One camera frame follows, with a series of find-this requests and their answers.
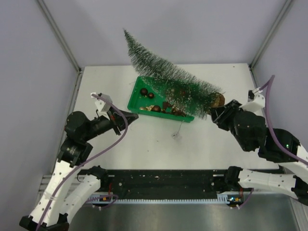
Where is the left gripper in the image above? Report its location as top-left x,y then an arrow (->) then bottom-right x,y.
82,105 -> 138,141

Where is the green plastic tray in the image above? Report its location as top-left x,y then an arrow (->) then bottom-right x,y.
127,76 -> 194,123

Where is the large brown matte bauble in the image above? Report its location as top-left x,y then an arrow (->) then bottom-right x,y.
140,88 -> 148,96

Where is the small brown shiny bauble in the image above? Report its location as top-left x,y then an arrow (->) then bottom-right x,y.
148,92 -> 154,99

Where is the small green christmas tree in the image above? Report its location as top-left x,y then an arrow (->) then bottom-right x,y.
123,29 -> 225,118

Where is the clear battery box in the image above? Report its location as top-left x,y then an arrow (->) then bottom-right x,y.
172,133 -> 182,140

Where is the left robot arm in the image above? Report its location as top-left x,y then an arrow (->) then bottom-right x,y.
19,108 -> 139,231

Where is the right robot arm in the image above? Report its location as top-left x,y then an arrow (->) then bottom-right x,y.
210,100 -> 308,205

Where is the gold ribbed ornament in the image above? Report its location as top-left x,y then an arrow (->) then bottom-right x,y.
146,105 -> 153,111

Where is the brown bauble near front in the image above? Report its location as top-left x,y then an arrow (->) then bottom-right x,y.
152,105 -> 161,113

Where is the brown ribbon pine cone decoration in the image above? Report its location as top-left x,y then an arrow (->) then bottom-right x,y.
161,102 -> 186,117

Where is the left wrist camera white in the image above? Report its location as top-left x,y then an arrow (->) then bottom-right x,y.
90,92 -> 112,116

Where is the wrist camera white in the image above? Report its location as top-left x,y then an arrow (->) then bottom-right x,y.
241,88 -> 265,113
90,92 -> 112,116

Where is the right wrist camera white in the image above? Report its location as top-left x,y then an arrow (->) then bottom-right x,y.
241,88 -> 265,113

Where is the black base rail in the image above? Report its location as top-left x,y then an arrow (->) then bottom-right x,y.
98,170 -> 241,200

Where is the white cable duct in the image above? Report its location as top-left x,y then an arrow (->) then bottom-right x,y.
89,191 -> 244,205

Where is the left aluminium frame post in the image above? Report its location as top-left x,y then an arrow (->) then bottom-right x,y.
36,0 -> 82,73

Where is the aluminium frame post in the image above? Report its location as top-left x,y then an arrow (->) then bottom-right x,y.
249,0 -> 299,70
36,0 -> 82,73

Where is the right aluminium frame post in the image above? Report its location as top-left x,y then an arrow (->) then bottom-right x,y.
249,0 -> 299,70

